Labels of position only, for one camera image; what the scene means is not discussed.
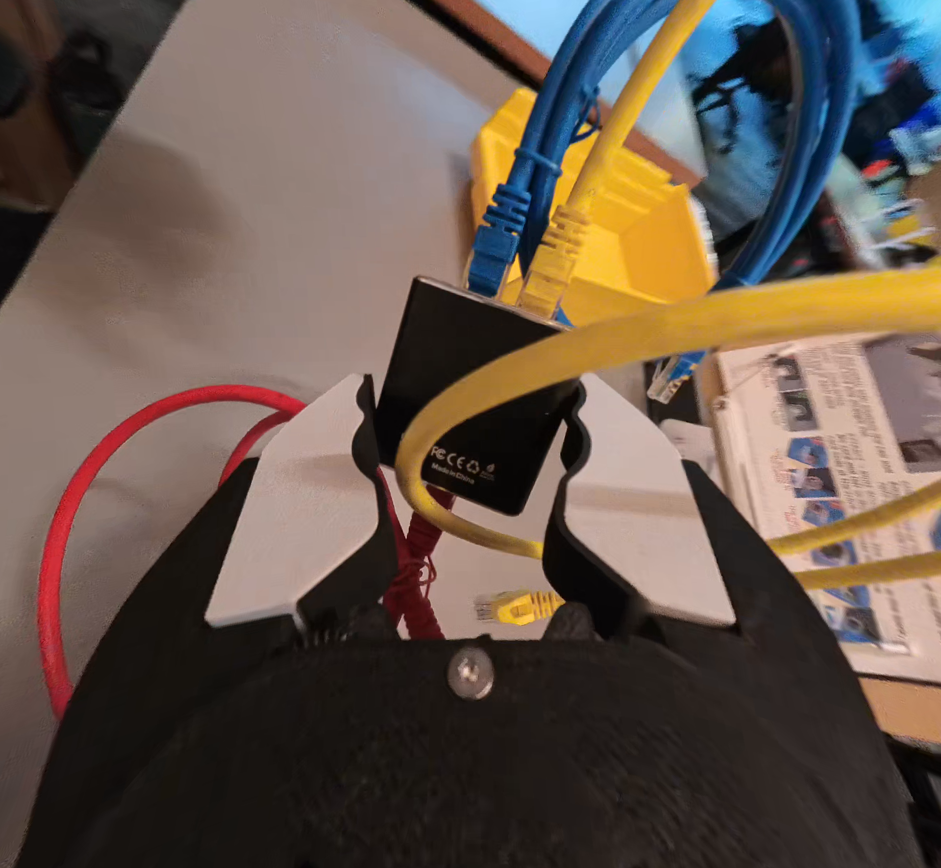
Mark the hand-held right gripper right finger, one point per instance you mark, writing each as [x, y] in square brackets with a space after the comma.
[647, 515]

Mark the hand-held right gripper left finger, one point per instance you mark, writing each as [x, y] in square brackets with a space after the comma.
[294, 515]

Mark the black ethernet splitter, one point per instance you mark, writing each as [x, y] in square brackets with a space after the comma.
[456, 383]

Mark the yellow storage bin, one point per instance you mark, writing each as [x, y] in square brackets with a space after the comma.
[647, 243]

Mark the instruction sheet clipboard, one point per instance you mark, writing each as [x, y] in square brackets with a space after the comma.
[845, 405]

